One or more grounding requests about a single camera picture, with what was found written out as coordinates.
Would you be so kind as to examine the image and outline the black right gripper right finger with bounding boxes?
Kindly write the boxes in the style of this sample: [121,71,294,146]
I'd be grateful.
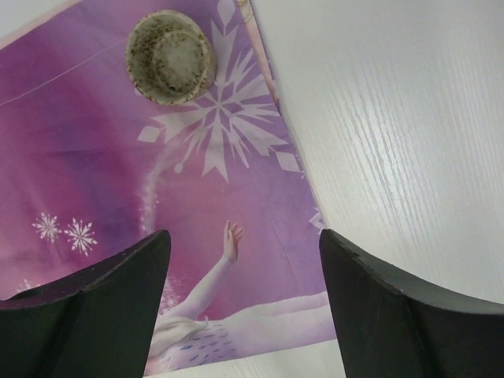
[319,229,504,377]

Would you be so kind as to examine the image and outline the purple princess placemat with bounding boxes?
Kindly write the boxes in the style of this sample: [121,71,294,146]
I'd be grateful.
[1,1,335,372]

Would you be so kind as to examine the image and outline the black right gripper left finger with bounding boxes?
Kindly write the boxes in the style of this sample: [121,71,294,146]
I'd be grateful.
[1,230,171,378]

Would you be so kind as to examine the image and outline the speckled ceramic cup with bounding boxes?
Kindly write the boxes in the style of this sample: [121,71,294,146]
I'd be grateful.
[125,10,217,106]

